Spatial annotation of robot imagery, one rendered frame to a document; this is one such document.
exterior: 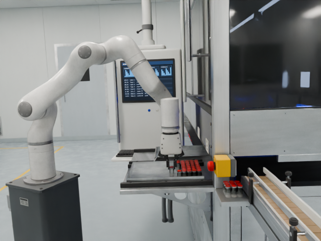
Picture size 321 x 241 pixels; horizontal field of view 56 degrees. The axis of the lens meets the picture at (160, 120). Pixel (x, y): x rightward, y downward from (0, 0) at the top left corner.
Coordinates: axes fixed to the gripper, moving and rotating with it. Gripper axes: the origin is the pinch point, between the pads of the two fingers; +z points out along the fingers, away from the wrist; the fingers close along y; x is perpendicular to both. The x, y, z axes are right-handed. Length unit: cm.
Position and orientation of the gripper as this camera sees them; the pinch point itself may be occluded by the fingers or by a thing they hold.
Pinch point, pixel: (171, 164)
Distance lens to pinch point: 144.4
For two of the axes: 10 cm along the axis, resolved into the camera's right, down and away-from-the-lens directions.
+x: -0.1, 1.4, -9.9
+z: 0.3, 9.9, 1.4
